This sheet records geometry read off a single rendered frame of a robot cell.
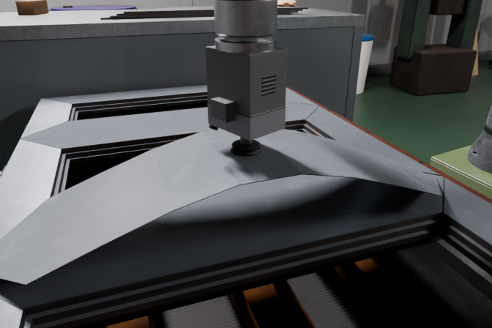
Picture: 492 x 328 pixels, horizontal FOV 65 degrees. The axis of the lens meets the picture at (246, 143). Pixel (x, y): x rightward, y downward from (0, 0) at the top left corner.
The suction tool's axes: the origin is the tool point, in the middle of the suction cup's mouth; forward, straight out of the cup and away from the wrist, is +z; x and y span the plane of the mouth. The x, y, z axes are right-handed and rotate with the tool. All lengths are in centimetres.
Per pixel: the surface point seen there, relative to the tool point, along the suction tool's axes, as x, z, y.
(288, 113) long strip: 39.8, 9.3, -27.5
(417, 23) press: 386, 20, -157
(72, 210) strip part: -20.6, 4.6, -10.7
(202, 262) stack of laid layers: -11.0, 9.2, 4.2
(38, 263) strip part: -26.8, 5.8, -4.3
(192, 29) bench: 41, -8, -71
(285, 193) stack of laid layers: 8.8, 9.3, -0.3
